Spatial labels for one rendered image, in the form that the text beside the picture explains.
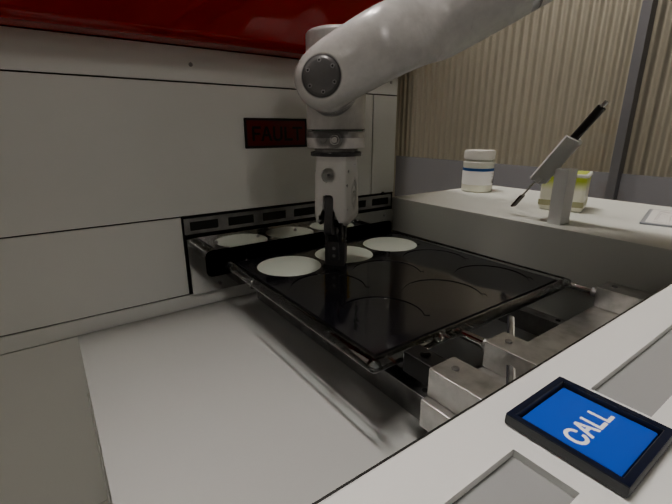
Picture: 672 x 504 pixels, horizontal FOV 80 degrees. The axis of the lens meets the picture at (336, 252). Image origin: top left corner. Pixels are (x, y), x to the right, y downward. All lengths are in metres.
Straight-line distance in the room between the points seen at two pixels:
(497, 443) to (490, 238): 0.55
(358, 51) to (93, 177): 0.39
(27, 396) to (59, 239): 0.23
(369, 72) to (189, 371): 0.42
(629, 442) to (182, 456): 0.34
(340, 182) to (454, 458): 0.42
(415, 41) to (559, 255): 0.38
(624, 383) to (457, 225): 0.52
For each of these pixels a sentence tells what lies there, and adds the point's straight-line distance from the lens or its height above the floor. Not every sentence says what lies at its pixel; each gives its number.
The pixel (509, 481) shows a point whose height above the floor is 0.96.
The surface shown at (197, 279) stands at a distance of 0.69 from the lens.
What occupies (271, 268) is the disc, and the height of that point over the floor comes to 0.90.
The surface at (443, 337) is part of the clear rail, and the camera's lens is 0.44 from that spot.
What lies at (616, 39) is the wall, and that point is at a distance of 2.52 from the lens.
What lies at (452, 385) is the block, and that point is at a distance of 0.36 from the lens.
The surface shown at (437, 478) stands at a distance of 0.21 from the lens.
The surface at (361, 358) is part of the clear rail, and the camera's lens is 0.39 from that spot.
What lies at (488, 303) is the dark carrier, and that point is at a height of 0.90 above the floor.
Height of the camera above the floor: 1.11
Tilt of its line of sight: 17 degrees down
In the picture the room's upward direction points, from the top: straight up
